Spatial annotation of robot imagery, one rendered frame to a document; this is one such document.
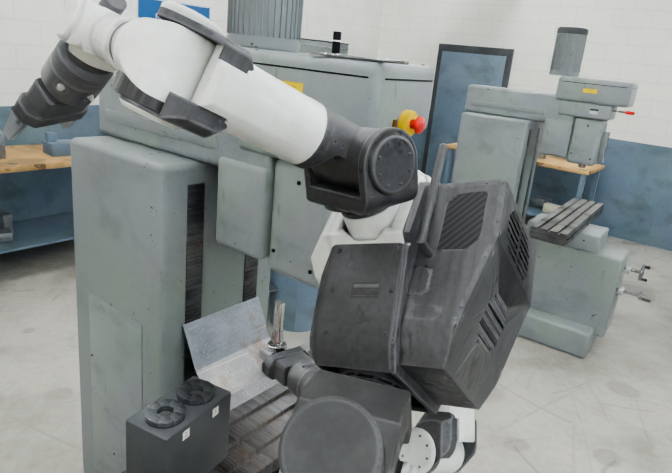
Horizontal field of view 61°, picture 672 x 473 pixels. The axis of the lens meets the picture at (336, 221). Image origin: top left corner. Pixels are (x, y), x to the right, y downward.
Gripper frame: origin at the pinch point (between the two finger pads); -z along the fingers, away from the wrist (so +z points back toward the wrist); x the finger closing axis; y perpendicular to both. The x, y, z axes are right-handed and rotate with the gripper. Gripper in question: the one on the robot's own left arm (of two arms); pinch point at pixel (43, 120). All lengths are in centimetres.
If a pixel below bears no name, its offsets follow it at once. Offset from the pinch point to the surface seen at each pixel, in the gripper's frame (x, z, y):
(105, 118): 66, -62, 28
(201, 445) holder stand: 15, -36, -69
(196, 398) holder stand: 18, -33, -59
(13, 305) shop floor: 134, -324, 31
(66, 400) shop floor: 85, -230, -44
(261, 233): 52, -19, -34
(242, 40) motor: 61, 4, 10
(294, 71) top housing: 53, 16, -8
